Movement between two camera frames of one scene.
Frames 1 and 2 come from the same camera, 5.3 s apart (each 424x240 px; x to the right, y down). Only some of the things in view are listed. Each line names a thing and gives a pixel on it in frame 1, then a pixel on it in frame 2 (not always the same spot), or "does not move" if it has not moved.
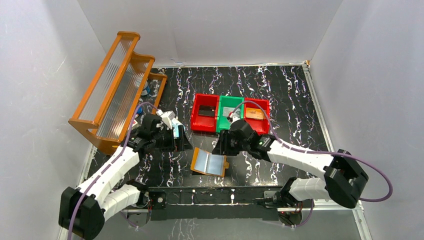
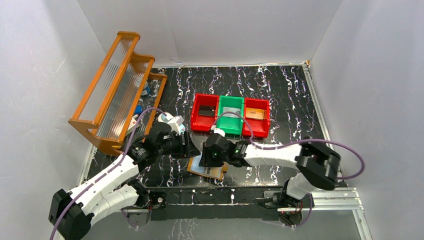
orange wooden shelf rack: (126, 86) does not move
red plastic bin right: (254, 116) does not move
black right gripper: (222, 147) to (206, 160)
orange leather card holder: (209, 163) does not move
